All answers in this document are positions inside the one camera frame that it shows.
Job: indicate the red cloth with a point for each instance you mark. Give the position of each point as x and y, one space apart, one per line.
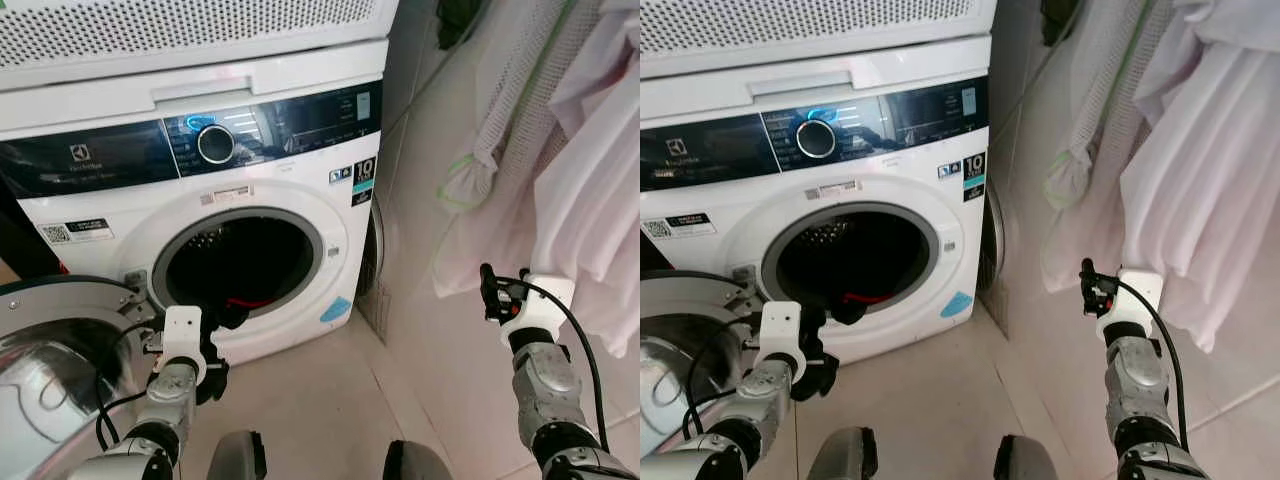
255 302
872 298

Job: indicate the light blue teardrop sticker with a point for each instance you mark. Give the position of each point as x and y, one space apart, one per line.
957 304
337 309

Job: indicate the white front-load washing machine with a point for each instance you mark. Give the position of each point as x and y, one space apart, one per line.
950 250
335 255

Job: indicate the grey robot right leg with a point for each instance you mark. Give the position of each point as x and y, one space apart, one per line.
1025 461
415 463

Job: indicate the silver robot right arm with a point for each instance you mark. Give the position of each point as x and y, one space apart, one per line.
1135 380
545 385

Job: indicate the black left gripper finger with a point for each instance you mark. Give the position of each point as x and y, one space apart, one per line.
850 312
235 316

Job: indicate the black washer control panel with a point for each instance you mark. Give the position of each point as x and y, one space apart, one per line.
910 110
310 115

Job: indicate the small blue square sticker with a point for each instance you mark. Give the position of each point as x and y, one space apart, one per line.
340 174
949 169

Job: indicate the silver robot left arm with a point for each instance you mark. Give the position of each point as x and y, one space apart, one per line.
165 400
760 392

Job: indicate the white QR code sticker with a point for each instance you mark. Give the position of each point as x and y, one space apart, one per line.
75 230
680 225

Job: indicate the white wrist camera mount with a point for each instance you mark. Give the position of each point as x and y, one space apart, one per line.
545 300
1135 295
780 330
183 335

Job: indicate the black ten year sticker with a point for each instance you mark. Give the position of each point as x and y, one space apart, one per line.
362 180
974 175

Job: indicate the small white text label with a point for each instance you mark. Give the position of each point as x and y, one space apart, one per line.
835 188
230 194

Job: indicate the black detergent drawer front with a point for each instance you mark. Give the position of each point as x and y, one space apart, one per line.
710 152
100 160

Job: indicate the white mesh laundry bag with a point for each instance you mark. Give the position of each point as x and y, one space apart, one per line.
1110 90
520 100

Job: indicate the white hanging cloth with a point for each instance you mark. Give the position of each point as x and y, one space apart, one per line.
590 200
1210 180

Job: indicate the grey robot left leg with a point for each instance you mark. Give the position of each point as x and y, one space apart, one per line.
237 457
845 457

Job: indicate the round glass washer door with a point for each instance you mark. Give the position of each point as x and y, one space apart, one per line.
60 370
670 370

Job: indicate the white perforated dryer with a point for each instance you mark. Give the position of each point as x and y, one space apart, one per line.
200 30
800 25

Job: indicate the round silver control dial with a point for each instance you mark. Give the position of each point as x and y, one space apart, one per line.
815 138
216 144

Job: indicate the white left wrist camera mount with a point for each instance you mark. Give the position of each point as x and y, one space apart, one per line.
183 335
780 330

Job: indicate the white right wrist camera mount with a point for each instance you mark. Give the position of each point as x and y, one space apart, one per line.
1135 295
545 300

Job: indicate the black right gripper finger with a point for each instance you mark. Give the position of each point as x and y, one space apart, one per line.
1087 272
488 277

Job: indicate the grey robot leg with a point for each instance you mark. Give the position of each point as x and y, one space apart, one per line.
1025 461
237 457
415 463
845 457

